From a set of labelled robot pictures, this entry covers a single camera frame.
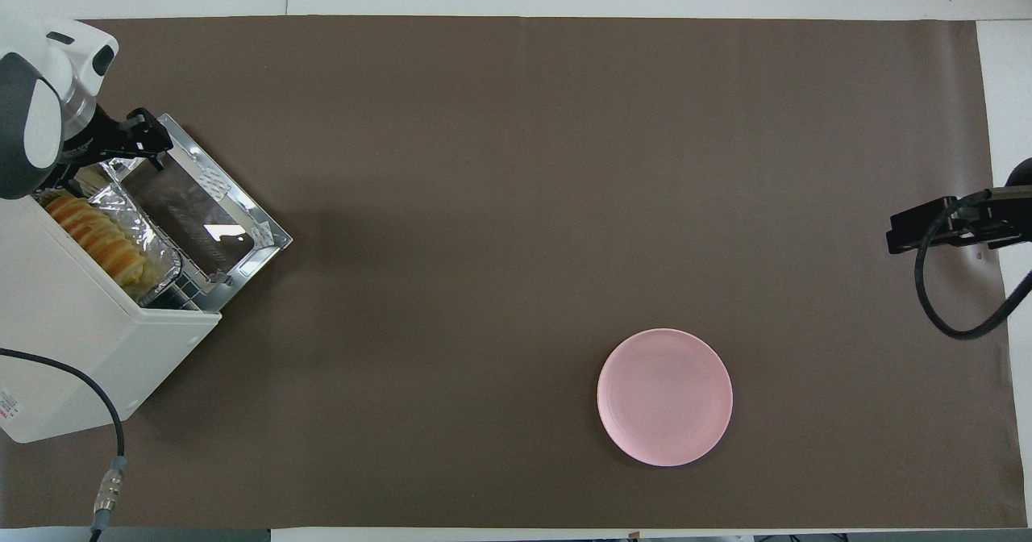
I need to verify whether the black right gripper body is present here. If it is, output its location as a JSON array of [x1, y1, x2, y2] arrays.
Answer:
[[885, 187, 1032, 256]]

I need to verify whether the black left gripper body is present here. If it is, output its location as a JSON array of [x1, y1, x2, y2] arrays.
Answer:
[[63, 111, 146, 173]]

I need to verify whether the aluminium foil tray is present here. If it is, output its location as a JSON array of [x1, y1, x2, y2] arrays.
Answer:
[[74, 157, 185, 309]]

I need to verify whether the striped golden bread loaf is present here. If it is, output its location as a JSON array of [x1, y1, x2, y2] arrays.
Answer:
[[44, 193, 148, 288]]

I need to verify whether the glass oven door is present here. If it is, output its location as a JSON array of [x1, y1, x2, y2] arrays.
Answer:
[[107, 114, 293, 313]]

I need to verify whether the white toaster oven body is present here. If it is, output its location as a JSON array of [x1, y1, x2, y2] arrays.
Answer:
[[0, 173, 223, 444]]

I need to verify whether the pink round plate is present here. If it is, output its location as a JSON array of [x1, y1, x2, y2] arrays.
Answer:
[[597, 328, 734, 468]]

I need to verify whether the brown table mat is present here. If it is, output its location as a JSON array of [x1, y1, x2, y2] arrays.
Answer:
[[0, 16, 1018, 529]]

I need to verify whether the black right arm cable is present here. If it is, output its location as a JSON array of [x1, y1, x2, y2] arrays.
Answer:
[[914, 190, 1032, 340]]

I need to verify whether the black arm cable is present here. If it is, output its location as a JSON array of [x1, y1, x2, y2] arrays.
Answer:
[[0, 348, 128, 542], [914, 190, 1032, 340]]

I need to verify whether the metal wire oven rack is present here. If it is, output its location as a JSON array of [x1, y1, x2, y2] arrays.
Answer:
[[141, 252, 223, 313]]

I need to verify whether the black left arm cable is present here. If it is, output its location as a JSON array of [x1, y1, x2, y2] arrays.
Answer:
[[0, 348, 128, 542]]

